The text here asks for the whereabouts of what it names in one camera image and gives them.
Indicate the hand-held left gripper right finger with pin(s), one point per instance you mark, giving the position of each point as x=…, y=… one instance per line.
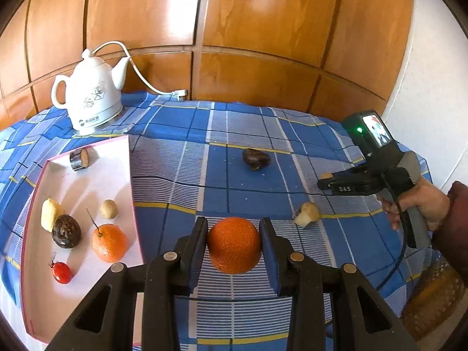
x=272, y=270

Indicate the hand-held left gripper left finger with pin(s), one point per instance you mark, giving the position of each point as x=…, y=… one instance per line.
x=195, y=256

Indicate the small round tan fruit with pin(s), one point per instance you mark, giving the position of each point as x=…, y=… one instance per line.
x=326, y=176
x=109, y=209

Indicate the dark brown wrinkled fruit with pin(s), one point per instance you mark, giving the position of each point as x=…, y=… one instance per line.
x=65, y=232
x=256, y=159

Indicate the wooden panelled wardrobe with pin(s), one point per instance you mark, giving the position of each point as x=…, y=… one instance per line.
x=256, y=25

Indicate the red cherry tomato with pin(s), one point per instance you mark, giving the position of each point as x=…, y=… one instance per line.
x=61, y=272

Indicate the person's right hand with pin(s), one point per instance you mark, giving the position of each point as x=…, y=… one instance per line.
x=429, y=203

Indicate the tan potato piece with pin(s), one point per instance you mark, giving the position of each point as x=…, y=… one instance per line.
x=308, y=215

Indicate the white tray with pink rim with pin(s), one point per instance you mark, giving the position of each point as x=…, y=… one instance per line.
x=109, y=175

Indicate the stemless orange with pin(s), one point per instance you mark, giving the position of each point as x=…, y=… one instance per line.
x=234, y=245

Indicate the orange with long stem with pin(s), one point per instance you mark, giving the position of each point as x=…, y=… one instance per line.
x=109, y=245

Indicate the pale yellow fruit piece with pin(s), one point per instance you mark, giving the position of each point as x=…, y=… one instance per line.
x=49, y=214

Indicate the person's right forearm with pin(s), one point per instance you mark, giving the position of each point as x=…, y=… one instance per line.
x=459, y=219

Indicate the small metal cylinder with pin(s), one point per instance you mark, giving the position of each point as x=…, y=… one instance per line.
x=79, y=159

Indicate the white ceramic electric kettle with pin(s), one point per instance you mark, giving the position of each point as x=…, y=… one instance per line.
x=93, y=102

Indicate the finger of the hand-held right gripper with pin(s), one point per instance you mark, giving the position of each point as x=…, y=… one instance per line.
x=351, y=174
x=343, y=187

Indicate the brown wicker stool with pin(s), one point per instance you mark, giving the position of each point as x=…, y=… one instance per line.
x=435, y=299

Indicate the blue plaid tablecloth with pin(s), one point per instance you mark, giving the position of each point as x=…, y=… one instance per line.
x=219, y=175

